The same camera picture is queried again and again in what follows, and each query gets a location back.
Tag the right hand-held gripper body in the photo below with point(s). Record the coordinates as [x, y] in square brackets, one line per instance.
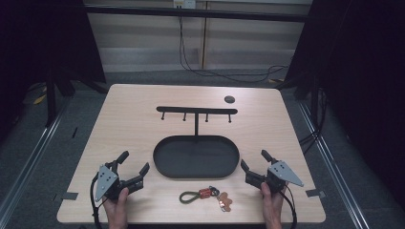
[283, 171]

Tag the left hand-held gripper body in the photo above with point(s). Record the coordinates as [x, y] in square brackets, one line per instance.
[106, 181]

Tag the person's left hand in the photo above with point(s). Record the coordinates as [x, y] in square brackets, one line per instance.
[116, 206]

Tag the person's right hand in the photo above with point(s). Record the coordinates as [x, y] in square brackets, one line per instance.
[270, 203]

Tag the black tape piece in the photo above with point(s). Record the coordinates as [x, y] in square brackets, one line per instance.
[70, 196]
[315, 193]

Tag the black key rack with tray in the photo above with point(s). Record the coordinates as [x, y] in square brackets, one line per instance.
[196, 157]

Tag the small black floor tape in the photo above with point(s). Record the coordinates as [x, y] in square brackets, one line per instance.
[74, 132]

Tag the black round disc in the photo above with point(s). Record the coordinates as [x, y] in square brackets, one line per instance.
[229, 99]

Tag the black metal stand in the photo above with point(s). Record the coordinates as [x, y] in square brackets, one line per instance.
[51, 98]

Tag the yellow tape piece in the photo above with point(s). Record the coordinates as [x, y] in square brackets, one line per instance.
[39, 99]

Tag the dark curtain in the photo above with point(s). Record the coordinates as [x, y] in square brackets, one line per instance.
[359, 79]
[41, 35]

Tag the black horizontal bar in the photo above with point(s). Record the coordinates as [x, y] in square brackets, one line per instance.
[197, 13]

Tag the metal floor rail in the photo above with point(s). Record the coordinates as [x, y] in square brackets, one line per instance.
[28, 168]
[337, 178]

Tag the white wall socket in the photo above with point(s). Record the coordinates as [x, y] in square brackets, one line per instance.
[184, 3]

